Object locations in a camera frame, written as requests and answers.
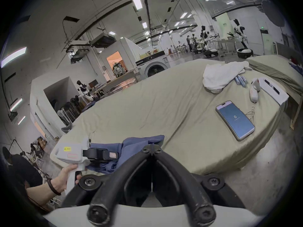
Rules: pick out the group of people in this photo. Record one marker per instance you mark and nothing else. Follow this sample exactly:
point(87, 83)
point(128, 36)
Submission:
point(191, 42)

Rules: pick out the person's left hand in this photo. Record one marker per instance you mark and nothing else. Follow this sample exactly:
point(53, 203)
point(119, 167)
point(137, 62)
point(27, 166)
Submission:
point(60, 180)

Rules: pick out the black pen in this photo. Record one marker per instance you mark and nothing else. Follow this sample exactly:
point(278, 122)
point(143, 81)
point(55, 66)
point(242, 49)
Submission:
point(272, 86)

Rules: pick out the white hand controller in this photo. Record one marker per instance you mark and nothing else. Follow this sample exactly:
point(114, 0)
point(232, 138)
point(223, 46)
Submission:
point(254, 91)

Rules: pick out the long metal table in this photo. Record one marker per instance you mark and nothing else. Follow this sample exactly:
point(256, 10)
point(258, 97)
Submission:
point(120, 83)

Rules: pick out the white cloth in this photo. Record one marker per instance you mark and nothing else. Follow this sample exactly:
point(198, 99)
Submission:
point(220, 76)

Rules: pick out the bed with pale green sheet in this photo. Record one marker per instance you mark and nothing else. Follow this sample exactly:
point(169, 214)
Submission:
point(272, 65)
point(153, 103)

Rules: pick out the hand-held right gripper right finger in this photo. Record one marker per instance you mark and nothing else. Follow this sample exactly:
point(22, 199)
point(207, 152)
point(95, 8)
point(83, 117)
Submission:
point(189, 190)

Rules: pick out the dark blue shirt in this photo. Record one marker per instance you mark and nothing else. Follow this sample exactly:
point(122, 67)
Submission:
point(132, 148)

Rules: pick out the person's left forearm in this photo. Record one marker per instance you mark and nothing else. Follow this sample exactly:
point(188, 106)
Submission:
point(40, 193)

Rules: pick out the white and black humanoid robot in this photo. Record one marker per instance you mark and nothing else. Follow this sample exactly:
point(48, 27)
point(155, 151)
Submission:
point(208, 44)
point(84, 91)
point(242, 39)

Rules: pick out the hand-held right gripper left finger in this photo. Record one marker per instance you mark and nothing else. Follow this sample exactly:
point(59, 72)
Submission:
point(111, 193)

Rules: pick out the smartphone with blue screen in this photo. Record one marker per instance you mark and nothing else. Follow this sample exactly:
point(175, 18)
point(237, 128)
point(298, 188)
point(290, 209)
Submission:
point(235, 119)

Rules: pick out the white flat box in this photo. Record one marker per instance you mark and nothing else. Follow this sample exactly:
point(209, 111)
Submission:
point(275, 94)

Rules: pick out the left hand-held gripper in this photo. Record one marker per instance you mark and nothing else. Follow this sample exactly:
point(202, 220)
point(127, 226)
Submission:
point(71, 152)

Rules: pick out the stack of chairs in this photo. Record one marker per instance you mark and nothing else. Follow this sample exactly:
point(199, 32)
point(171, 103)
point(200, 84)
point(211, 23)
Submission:
point(68, 111)

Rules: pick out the white washing machine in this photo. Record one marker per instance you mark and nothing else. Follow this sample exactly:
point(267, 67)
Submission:
point(156, 66)

